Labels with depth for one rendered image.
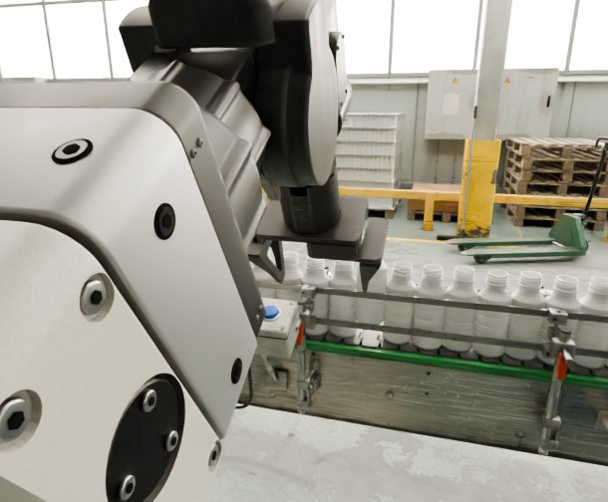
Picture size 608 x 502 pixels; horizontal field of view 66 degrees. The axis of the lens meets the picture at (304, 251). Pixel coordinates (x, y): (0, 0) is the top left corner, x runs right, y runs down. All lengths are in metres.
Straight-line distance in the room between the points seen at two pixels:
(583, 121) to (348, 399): 7.41
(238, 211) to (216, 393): 0.07
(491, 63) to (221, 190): 5.38
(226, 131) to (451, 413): 0.88
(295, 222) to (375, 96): 7.52
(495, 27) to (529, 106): 2.36
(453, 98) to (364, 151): 1.89
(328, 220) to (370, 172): 5.85
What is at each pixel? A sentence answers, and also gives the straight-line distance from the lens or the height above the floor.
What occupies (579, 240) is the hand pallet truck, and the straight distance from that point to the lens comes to 5.24.
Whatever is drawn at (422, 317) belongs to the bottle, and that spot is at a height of 1.07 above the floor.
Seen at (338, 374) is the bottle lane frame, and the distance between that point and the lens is 0.99.
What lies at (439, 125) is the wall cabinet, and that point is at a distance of 7.57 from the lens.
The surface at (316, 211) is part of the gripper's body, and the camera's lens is 0.42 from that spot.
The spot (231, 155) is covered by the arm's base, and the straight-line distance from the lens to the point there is 0.18.
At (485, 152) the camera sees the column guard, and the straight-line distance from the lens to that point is 5.36.
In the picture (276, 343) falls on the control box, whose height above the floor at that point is 1.07.
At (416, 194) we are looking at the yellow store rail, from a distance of 5.80.
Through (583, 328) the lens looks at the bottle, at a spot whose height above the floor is 1.08.
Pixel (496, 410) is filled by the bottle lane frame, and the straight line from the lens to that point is 1.01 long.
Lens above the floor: 1.46
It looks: 18 degrees down
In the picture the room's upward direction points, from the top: straight up
